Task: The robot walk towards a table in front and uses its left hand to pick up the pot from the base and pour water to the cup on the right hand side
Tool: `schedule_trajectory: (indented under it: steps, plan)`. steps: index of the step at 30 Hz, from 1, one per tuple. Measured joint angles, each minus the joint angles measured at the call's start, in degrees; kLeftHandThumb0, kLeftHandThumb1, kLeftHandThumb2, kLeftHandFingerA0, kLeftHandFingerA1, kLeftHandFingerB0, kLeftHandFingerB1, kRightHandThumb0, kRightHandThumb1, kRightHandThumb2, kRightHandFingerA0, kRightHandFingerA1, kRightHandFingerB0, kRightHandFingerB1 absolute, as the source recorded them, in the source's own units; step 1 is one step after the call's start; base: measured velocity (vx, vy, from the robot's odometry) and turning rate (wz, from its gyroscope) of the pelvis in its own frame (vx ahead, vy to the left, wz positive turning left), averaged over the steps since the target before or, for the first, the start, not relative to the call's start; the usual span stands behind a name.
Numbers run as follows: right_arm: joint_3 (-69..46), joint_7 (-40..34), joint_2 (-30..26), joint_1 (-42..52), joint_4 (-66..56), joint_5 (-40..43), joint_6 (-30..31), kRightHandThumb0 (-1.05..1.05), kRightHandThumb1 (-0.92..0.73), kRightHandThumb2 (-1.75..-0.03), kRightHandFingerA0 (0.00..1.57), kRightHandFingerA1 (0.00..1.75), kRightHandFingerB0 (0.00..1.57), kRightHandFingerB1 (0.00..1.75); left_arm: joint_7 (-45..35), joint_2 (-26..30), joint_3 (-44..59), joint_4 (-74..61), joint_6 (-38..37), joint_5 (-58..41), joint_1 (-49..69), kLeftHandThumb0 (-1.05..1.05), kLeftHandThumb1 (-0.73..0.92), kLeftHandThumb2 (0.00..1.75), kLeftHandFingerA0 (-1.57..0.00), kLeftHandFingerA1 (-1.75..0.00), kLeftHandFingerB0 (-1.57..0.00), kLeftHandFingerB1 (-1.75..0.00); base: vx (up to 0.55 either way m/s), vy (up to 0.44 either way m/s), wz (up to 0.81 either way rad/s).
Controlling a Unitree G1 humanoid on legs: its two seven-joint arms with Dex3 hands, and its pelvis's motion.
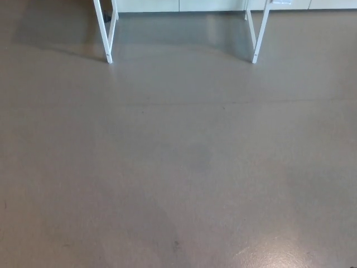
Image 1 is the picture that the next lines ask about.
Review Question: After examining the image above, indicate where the white metal table leg frame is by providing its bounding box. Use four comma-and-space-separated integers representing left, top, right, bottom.
244, 0, 273, 64
93, 0, 119, 64

